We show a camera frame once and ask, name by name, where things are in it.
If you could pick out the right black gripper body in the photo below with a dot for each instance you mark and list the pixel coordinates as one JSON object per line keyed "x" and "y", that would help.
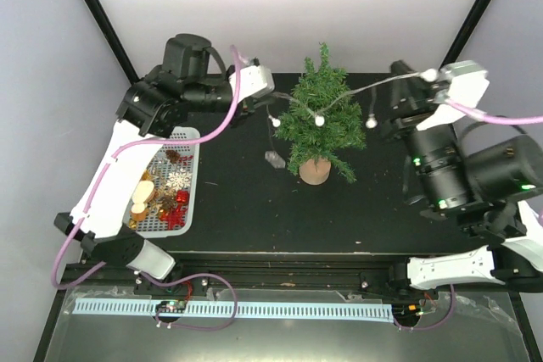
{"x": 391, "y": 129}

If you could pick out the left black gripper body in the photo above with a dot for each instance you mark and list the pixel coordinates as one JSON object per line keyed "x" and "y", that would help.
{"x": 243, "y": 112}

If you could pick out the small green christmas tree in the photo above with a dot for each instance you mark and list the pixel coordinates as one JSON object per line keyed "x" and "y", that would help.
{"x": 321, "y": 119}

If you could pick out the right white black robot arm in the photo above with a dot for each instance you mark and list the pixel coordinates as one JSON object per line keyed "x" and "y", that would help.
{"x": 476, "y": 169}

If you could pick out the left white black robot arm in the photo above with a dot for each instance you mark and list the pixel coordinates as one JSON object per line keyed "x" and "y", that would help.
{"x": 192, "y": 78}

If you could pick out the terracotta tree pot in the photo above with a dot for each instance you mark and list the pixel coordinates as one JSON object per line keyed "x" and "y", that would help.
{"x": 315, "y": 172}

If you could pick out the pine cone ornament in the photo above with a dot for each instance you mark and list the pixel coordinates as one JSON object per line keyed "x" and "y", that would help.
{"x": 173, "y": 156}

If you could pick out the white snowflake ornament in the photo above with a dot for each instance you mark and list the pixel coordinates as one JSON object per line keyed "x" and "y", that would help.
{"x": 178, "y": 180}

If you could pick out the red gift box ornament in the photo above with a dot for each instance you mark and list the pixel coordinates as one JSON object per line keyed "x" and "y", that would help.
{"x": 182, "y": 197}

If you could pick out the white plastic basket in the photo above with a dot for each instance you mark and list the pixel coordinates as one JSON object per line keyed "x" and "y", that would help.
{"x": 156, "y": 171}

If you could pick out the red snowflake ornament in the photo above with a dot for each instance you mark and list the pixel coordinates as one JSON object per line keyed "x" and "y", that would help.
{"x": 174, "y": 217}

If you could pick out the wooden slice ornament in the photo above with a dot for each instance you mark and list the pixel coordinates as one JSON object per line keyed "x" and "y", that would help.
{"x": 142, "y": 195}

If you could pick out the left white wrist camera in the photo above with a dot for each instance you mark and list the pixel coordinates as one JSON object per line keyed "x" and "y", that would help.
{"x": 256, "y": 80}

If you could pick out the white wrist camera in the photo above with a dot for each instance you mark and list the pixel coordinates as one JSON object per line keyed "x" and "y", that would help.
{"x": 256, "y": 80}
{"x": 465, "y": 83}

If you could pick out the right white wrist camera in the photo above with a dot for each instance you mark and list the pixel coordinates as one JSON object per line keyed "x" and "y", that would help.
{"x": 465, "y": 83}

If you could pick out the light blue slotted cable duct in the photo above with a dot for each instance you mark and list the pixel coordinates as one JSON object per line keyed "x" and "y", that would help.
{"x": 227, "y": 309}

